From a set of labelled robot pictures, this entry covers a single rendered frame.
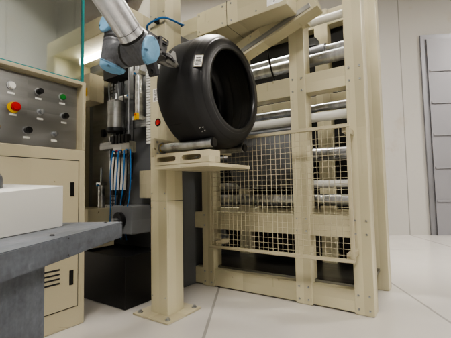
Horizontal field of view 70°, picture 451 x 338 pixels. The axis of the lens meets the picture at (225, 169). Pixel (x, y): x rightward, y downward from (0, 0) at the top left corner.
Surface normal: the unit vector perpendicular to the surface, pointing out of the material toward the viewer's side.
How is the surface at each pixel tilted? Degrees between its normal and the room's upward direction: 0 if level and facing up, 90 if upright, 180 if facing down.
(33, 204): 90
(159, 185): 90
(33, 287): 90
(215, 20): 90
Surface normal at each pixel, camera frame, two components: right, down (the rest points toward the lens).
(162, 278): -0.57, -0.04
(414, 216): -0.07, -0.06
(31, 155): 0.83, -0.05
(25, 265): 1.00, -0.03
